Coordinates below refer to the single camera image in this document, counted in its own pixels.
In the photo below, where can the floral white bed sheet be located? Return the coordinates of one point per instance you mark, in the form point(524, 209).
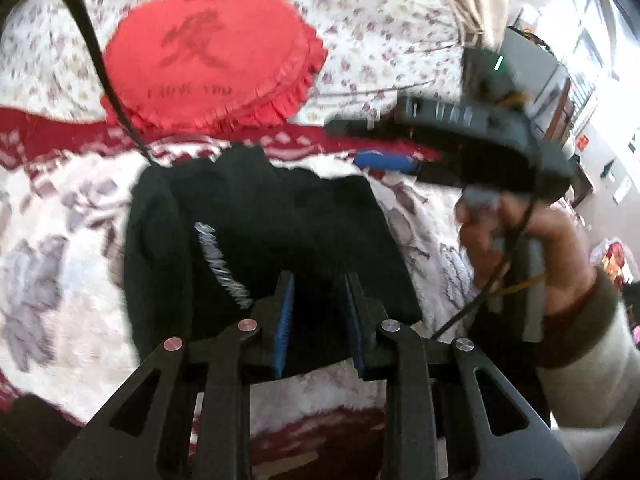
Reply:
point(377, 48)

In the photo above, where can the red heart-shaped ruffled cushion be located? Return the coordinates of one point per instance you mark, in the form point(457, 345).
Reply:
point(212, 66)

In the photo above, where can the person's right hand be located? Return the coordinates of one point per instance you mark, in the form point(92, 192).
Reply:
point(569, 276)

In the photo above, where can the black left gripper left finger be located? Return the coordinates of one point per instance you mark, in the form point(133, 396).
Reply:
point(183, 413)

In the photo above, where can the white red floral plush blanket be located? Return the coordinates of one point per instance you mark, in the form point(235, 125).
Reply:
point(65, 340)

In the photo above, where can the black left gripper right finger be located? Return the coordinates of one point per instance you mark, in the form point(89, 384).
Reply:
point(450, 413)

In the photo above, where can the black pants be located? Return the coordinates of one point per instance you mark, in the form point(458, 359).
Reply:
point(206, 239)

